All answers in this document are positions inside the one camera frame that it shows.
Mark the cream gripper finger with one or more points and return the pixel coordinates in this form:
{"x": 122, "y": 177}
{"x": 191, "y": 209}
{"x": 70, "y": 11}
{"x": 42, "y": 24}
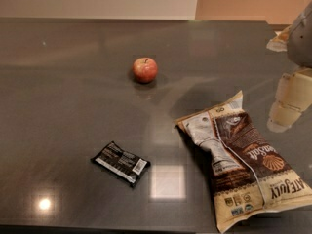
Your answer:
{"x": 279, "y": 42}
{"x": 293, "y": 97}

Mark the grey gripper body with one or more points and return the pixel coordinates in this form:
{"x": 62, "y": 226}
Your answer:
{"x": 301, "y": 41}

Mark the brown chip bag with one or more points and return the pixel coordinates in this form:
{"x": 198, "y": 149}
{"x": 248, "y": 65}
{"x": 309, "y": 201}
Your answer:
{"x": 249, "y": 176}

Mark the red apple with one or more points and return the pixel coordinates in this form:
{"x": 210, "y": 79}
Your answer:
{"x": 145, "y": 70}

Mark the black snack bar wrapper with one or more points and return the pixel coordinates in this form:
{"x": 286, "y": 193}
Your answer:
{"x": 122, "y": 163}

